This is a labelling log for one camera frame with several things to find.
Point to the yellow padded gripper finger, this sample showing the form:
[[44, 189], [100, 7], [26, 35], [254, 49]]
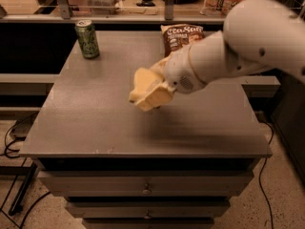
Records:
[[155, 96], [159, 66]]

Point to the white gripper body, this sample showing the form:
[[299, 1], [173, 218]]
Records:
[[180, 70]]

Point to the yellow sponge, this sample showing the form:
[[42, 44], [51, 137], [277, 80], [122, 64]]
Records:
[[143, 83]]

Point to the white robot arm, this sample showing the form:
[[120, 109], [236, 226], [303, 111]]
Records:
[[257, 36]]

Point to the brown chips bag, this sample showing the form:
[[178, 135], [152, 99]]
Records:
[[177, 36]]

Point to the grey drawer cabinet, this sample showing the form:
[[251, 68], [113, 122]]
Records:
[[98, 151]]

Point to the green drink can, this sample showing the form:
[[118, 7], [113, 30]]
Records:
[[87, 38]]

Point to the top drawer knob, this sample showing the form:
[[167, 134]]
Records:
[[147, 189]]

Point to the drawer knob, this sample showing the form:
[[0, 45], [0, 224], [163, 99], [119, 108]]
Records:
[[147, 215], [147, 189]]

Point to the grey metal railing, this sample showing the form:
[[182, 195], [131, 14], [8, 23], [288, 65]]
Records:
[[115, 11]]

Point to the black metal stand leg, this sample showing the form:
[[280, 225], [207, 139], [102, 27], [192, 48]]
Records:
[[27, 173]]

